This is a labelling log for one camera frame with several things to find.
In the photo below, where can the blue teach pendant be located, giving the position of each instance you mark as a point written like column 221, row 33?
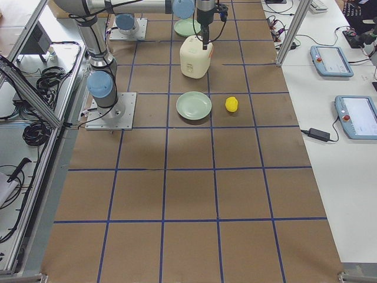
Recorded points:
column 357, row 116
column 330, row 61

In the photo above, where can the aluminium frame rail left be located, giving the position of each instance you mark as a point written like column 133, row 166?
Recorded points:
column 14, row 76

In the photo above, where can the brown paper table mat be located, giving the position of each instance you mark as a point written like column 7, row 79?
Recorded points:
column 228, row 198

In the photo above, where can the green plate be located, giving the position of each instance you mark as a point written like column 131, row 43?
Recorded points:
column 187, row 27
column 193, row 105

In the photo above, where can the cream white rice cooker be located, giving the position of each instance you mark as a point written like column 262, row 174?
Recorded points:
column 194, row 61

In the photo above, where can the near green plate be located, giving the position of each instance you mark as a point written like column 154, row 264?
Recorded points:
column 193, row 105

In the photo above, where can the black power adapter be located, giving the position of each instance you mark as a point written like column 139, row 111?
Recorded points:
column 319, row 135

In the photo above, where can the white keyboard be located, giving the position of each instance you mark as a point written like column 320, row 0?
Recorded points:
column 317, row 7

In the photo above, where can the far blue teach pendant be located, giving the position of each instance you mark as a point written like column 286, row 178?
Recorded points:
column 330, row 61

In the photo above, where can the aluminium frame post right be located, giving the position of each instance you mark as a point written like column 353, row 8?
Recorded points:
column 292, row 31

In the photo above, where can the far green plate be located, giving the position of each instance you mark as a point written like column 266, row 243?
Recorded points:
column 187, row 27

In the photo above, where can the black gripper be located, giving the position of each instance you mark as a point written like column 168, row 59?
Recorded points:
column 204, row 15

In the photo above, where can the near blue teach pendant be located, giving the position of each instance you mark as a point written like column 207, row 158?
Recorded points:
column 357, row 116

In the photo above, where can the yellow toy lemon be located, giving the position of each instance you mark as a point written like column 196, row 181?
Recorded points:
column 231, row 104

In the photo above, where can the grey control box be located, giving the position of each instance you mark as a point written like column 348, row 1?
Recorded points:
column 38, row 42

